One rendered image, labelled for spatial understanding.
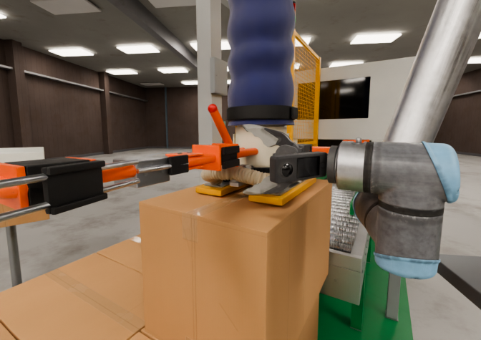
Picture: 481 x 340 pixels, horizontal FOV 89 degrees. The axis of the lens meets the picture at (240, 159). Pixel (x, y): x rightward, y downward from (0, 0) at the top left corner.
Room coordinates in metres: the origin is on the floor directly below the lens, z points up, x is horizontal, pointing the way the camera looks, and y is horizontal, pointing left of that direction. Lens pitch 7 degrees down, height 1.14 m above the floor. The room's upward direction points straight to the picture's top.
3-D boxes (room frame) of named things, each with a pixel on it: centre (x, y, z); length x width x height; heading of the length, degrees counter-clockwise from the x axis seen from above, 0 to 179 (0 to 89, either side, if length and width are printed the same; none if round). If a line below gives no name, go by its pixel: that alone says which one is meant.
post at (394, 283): (1.39, -0.94, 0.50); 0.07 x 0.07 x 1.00; 59
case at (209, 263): (0.82, -0.04, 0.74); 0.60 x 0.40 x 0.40; 148
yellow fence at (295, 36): (2.89, -0.76, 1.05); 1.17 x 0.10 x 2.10; 149
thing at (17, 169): (0.31, 0.25, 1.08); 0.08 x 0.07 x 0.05; 149
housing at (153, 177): (0.42, 0.17, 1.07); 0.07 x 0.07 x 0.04; 59
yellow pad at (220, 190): (0.87, 0.01, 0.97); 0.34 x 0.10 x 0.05; 149
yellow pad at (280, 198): (0.77, -0.15, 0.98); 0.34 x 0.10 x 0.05; 149
